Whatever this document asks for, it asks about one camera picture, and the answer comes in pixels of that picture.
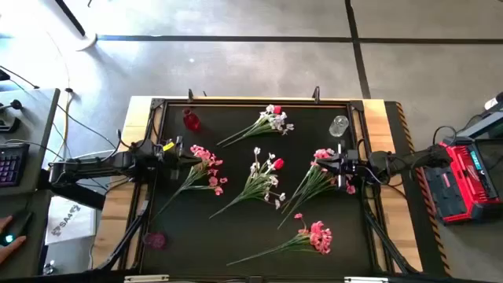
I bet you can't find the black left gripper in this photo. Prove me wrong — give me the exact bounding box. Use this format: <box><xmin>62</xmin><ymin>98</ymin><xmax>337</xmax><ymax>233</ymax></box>
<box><xmin>159</xmin><ymin>136</ymin><xmax>204</xmax><ymax>180</ymax></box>

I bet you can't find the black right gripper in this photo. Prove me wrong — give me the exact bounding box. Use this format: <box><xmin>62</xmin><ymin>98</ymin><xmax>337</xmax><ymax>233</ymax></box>
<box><xmin>317</xmin><ymin>140</ymin><xmax>370</xmax><ymax>190</ymax></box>

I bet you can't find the pink artificial flower bunch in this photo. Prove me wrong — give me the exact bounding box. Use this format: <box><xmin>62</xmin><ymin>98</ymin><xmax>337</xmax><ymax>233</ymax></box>
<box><xmin>151</xmin><ymin>144</ymin><xmax>229</xmax><ymax>221</ymax></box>
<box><xmin>277</xmin><ymin>159</ymin><xmax>357</xmax><ymax>231</ymax></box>
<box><xmin>226</xmin><ymin>213</ymin><xmax>333</xmax><ymax>267</ymax></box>

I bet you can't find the small purple glass vase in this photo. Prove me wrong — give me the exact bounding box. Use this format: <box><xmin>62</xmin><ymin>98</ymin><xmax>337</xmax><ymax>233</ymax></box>
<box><xmin>143</xmin><ymin>231</ymin><xmax>168</xmax><ymax>251</ymax></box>

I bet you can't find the red glass vase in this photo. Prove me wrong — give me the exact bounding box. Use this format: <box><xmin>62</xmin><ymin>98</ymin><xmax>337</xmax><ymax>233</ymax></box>
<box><xmin>182</xmin><ymin>108</ymin><xmax>202</xmax><ymax>133</ymax></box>

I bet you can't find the clear glass vase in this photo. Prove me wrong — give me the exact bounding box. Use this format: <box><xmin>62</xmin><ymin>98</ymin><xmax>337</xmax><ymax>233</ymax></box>
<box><xmin>329</xmin><ymin>115</ymin><xmax>350</xmax><ymax>138</ymax></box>

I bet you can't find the white label plate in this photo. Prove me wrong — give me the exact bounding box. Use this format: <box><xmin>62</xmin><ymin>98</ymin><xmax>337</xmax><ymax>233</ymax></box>
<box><xmin>124</xmin><ymin>274</ymin><xmax>170</xmax><ymax>283</ymax></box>
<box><xmin>344</xmin><ymin>276</ymin><xmax>389</xmax><ymax>283</ymax></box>

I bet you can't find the black desk crossbar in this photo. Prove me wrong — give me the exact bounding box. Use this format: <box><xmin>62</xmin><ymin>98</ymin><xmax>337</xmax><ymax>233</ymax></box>
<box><xmin>37</xmin><ymin>178</ymin><xmax>106</xmax><ymax>211</ymax></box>

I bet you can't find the black hazard-striped floor strip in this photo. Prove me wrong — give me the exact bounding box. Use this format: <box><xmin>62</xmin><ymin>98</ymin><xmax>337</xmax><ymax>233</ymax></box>
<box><xmin>387</xmin><ymin>101</ymin><xmax>452</xmax><ymax>277</ymax></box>

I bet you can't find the red power station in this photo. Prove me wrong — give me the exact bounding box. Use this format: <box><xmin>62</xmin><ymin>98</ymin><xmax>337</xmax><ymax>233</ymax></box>
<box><xmin>423</xmin><ymin>137</ymin><xmax>503</xmax><ymax>226</ymax></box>

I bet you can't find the white paper sheet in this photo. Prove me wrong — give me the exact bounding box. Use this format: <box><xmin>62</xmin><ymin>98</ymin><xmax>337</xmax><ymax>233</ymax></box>
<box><xmin>44</xmin><ymin>195</ymin><xmax>97</xmax><ymax>246</ymax></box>

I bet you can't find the grey desk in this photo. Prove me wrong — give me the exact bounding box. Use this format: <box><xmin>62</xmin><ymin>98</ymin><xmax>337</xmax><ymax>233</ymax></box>
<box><xmin>0</xmin><ymin>88</ymin><xmax>61</xmax><ymax>278</ymax></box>

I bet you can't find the grey angled stand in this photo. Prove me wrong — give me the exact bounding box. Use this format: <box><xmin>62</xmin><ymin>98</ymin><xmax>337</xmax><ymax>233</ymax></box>
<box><xmin>455</xmin><ymin>101</ymin><xmax>503</xmax><ymax>139</ymax></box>

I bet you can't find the black keyboard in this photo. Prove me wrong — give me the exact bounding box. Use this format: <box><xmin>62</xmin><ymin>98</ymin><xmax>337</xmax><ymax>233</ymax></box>
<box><xmin>0</xmin><ymin>141</ymin><xmax>31</xmax><ymax>189</ymax></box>

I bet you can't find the black desk gadget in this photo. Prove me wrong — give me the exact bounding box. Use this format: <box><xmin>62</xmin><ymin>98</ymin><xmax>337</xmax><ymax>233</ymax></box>
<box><xmin>0</xmin><ymin>116</ymin><xmax>21</xmax><ymax>134</ymax></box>

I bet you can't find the black pole with white base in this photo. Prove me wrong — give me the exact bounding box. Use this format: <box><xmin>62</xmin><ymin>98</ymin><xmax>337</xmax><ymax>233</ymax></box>
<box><xmin>54</xmin><ymin>0</ymin><xmax>98</xmax><ymax>52</ymax></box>

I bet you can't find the black computer mouse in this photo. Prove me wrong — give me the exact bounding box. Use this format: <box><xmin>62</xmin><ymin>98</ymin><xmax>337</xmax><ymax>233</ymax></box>
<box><xmin>2</xmin><ymin>211</ymin><xmax>32</xmax><ymax>248</ymax></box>

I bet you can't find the person's hand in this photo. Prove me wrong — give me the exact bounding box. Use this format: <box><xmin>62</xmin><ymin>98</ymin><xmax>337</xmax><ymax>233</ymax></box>
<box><xmin>0</xmin><ymin>215</ymin><xmax>28</xmax><ymax>266</ymax></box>

